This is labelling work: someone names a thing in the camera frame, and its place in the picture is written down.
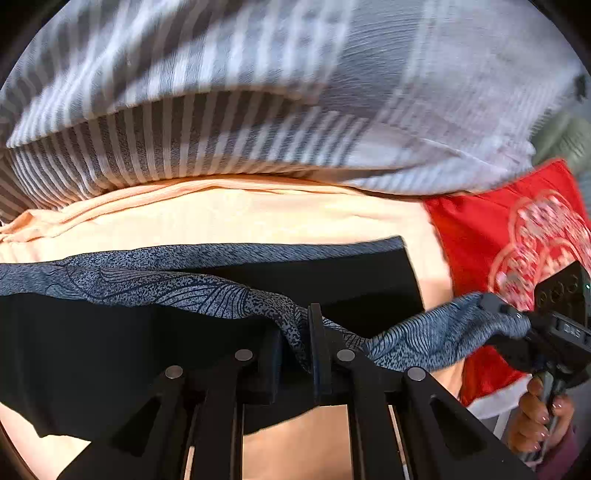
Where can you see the person's right hand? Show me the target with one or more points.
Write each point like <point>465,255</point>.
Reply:
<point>531,415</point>

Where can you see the peach bed sheet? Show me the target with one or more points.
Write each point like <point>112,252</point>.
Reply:
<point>231,217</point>

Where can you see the black pants with patterned waistband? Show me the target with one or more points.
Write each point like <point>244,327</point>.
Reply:
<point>92,346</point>

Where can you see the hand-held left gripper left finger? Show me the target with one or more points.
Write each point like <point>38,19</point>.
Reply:
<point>271,364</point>

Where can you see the red printed cloth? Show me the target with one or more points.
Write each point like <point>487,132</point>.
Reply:
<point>466,230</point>

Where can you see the grey striped blanket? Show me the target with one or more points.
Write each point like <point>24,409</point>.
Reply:
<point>277,69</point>

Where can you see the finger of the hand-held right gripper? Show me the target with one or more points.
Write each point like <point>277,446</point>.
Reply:
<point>515,353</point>
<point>501,305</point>

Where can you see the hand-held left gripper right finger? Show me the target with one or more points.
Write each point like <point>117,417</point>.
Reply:
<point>319,360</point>

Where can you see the pale green cloth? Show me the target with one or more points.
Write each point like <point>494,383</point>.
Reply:
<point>565,138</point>

